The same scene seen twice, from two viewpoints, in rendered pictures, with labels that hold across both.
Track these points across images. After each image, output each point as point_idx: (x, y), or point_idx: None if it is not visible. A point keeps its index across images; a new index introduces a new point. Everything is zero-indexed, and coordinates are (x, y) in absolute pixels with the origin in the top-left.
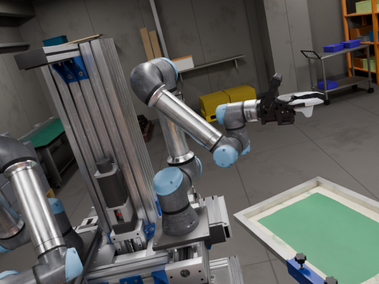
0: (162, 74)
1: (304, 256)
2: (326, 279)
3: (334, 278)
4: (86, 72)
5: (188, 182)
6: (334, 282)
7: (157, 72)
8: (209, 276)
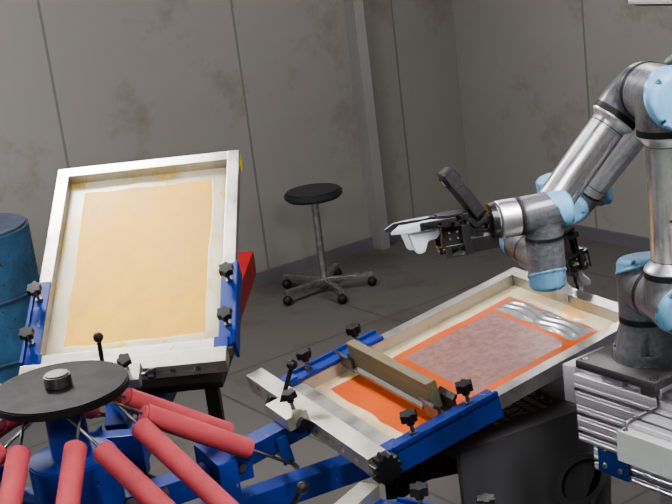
0: (622, 93)
1: (477, 499)
2: (423, 484)
3: (415, 489)
4: None
5: (628, 294)
6: (412, 485)
7: (617, 86)
8: (598, 434)
